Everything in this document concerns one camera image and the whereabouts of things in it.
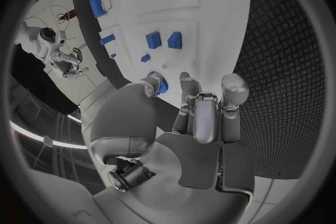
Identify blue gear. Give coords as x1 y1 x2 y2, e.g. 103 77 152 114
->
146 71 169 97

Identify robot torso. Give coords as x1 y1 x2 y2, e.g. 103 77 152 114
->
8 45 91 185

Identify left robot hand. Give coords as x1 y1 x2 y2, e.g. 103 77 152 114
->
80 71 256 224

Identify large blue cylinder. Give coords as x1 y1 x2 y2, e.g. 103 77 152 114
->
88 0 108 18

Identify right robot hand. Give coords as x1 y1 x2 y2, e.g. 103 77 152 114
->
48 46 91 81

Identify white task board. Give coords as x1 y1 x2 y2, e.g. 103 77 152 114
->
87 0 252 110

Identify blue block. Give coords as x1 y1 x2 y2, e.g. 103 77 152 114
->
166 31 183 49
144 31 162 49

